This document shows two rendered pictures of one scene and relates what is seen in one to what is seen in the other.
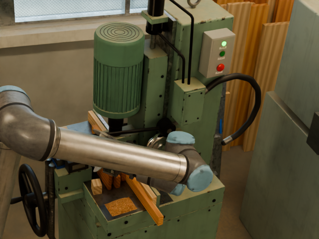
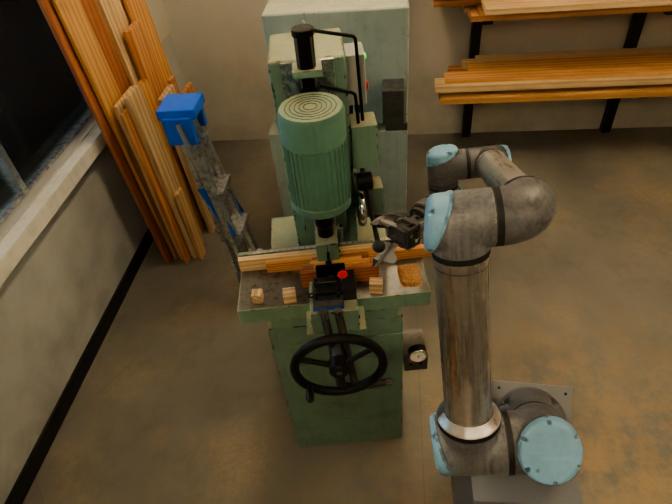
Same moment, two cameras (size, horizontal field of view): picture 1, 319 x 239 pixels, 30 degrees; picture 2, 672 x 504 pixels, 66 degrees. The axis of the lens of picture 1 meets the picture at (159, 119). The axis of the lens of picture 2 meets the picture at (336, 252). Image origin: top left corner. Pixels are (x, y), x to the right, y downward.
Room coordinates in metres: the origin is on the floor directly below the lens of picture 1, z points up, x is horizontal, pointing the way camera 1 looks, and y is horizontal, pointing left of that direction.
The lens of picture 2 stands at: (1.15, 1.21, 2.10)
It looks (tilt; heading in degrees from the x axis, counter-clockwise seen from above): 43 degrees down; 302
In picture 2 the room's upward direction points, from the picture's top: 6 degrees counter-clockwise
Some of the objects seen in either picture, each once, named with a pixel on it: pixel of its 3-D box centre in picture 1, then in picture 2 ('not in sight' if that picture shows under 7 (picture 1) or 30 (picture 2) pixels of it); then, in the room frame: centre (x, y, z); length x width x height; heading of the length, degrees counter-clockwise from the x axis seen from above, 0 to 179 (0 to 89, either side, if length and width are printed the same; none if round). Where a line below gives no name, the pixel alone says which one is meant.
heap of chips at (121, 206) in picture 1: (120, 204); (409, 273); (1.56, 0.11, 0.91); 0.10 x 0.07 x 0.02; 121
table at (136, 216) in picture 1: (89, 173); (333, 294); (1.76, 0.26, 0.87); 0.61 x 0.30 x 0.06; 31
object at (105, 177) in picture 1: (97, 163); (339, 275); (1.75, 0.22, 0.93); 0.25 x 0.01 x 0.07; 31
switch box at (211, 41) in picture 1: (216, 53); (354, 74); (1.87, -0.18, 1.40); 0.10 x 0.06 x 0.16; 121
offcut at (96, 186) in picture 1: (96, 186); (376, 285); (1.63, 0.21, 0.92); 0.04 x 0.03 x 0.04; 21
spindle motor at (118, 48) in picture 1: (117, 70); (316, 157); (1.82, 0.17, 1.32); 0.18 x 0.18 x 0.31
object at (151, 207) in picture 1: (124, 170); (357, 257); (1.74, 0.12, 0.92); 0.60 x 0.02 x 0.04; 31
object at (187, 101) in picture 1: (188, 101); (364, 140); (1.80, -0.10, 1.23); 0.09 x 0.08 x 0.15; 121
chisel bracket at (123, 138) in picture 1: (119, 141); (327, 239); (1.83, 0.15, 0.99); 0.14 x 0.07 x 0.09; 121
